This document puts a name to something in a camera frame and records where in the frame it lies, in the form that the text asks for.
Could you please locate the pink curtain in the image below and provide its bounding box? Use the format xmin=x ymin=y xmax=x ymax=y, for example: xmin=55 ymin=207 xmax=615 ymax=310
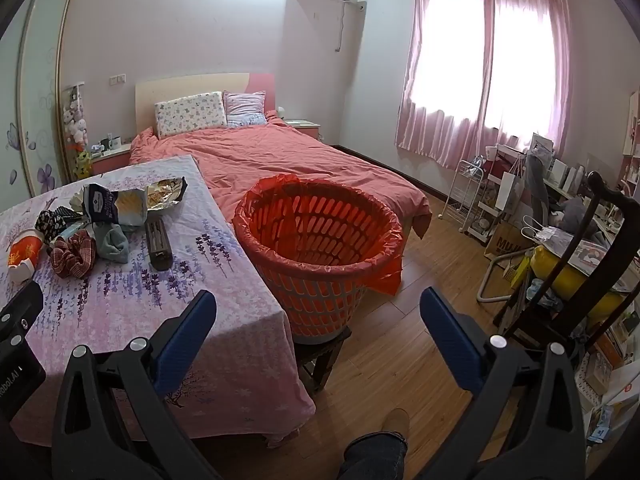
xmin=477 ymin=0 xmax=576 ymax=171
xmin=396 ymin=0 xmax=493 ymax=168

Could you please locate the white shelf cart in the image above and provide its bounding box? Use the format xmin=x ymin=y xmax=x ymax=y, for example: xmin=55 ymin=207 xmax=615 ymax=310
xmin=465 ymin=145 xmax=531 ymax=247

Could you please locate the pink striped pillow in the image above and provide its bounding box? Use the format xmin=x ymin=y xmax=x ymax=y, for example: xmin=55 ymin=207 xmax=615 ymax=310
xmin=222 ymin=91 xmax=268 ymax=127

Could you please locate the white wire cart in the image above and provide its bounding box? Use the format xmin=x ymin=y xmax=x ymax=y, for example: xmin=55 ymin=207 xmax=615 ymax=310
xmin=442 ymin=160 xmax=485 ymax=233

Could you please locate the pink nightstand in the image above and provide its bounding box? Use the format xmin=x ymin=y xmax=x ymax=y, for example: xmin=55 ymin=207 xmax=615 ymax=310
xmin=282 ymin=119 xmax=321 ymax=140
xmin=90 ymin=141 xmax=133 ymax=176

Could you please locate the white handled shopping bag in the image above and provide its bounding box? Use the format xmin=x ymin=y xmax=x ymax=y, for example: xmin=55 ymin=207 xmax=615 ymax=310
xmin=522 ymin=215 xmax=566 ymax=246

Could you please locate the white paper bag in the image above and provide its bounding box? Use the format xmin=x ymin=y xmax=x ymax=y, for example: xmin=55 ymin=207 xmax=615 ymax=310
xmin=497 ymin=170 xmax=524 ymax=211

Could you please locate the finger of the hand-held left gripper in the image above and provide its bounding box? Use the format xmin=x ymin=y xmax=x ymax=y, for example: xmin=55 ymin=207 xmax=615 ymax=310
xmin=0 ymin=280 xmax=45 ymax=347

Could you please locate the brown paper bag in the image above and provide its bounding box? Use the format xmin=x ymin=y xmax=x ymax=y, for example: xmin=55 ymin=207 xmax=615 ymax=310
xmin=487 ymin=215 xmax=536 ymax=263

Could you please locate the bed with pink duvet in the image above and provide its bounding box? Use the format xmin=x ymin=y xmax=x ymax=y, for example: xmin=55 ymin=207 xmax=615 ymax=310
xmin=129 ymin=112 xmax=432 ymax=241

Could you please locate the hanging plush toy organizer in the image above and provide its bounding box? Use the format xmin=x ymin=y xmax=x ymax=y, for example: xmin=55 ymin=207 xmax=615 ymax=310
xmin=62 ymin=82 xmax=91 ymax=148

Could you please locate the white floral pillow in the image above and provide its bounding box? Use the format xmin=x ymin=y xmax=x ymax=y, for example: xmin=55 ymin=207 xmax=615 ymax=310
xmin=154 ymin=91 xmax=227 ymax=138

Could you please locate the orange plastic laundry basket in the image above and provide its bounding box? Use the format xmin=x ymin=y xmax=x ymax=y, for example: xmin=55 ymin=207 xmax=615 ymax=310
xmin=232 ymin=172 xmax=405 ymax=346

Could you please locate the tan boot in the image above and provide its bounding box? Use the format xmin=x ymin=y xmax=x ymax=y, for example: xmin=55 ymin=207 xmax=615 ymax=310
xmin=381 ymin=408 xmax=411 ymax=441

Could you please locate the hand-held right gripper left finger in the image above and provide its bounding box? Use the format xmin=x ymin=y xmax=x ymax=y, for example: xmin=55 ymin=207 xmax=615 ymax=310
xmin=51 ymin=289 xmax=221 ymax=480

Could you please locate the grey cloth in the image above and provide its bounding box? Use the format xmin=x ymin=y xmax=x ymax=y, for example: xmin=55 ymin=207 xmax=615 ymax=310
xmin=525 ymin=152 xmax=601 ymax=236

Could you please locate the cream pink bed headboard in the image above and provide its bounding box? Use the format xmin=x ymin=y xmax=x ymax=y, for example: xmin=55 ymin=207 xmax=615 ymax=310
xmin=135 ymin=72 xmax=277 ymax=133

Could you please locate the air conditioner cable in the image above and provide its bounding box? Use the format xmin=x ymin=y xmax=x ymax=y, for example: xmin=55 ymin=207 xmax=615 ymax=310
xmin=334 ymin=0 xmax=364 ymax=53

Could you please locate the dark wooden chair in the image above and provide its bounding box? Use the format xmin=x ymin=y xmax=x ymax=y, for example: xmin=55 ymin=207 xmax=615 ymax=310
xmin=492 ymin=171 xmax=640 ymax=356

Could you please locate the dark wooden stool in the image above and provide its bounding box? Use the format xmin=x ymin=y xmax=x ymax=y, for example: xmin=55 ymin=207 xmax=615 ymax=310
xmin=295 ymin=327 xmax=353 ymax=393

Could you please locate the gold snack bag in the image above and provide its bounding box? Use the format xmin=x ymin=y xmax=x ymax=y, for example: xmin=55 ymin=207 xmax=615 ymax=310
xmin=145 ymin=176 xmax=188 ymax=213

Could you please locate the yellow round cushion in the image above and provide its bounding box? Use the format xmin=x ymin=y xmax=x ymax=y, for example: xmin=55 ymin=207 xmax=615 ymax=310
xmin=532 ymin=246 xmax=626 ymax=311

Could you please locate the floral tablecloth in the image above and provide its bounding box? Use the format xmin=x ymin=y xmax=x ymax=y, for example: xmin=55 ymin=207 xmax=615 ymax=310
xmin=0 ymin=154 xmax=317 ymax=448

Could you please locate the blue white tissue pack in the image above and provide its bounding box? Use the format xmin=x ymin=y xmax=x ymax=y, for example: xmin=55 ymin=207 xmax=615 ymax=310
xmin=82 ymin=182 xmax=150 ymax=233

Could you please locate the brown rectangular box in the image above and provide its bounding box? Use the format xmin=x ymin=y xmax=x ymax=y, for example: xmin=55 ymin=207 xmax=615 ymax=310
xmin=145 ymin=215 xmax=173 ymax=272

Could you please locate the green cloth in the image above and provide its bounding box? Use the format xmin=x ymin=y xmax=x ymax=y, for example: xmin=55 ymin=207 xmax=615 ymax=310
xmin=90 ymin=220 xmax=131 ymax=265

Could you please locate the person's jeans leg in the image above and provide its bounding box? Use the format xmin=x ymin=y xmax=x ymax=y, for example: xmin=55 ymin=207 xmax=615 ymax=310
xmin=337 ymin=432 xmax=408 ymax=480

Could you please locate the white tube frame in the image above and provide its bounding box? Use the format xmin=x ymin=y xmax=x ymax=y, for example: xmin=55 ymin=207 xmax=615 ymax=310
xmin=477 ymin=250 xmax=526 ymax=304

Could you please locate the red plaid scrunchie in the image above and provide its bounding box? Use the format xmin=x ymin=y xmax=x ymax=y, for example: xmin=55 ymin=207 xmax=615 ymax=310
xmin=49 ymin=232 xmax=97 ymax=279

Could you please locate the orange white paper cup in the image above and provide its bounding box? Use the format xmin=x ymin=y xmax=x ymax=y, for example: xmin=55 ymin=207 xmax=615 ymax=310
xmin=7 ymin=232 xmax=44 ymax=284

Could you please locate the floral sliding door wardrobe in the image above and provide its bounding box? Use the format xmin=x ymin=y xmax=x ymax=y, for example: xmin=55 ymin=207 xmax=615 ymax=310
xmin=0 ymin=0 xmax=73 ymax=201

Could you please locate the white bookshelf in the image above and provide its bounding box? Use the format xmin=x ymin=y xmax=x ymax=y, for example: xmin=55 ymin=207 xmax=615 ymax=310
xmin=622 ymin=90 xmax=640 ymax=186

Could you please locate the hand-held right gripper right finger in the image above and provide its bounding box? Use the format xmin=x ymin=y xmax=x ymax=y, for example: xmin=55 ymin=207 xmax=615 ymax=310
xmin=419 ymin=287 xmax=587 ymax=480

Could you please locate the black floral scrunchie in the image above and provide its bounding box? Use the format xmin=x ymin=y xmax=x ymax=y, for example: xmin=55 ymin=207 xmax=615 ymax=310
xmin=35 ymin=205 xmax=83 ymax=243

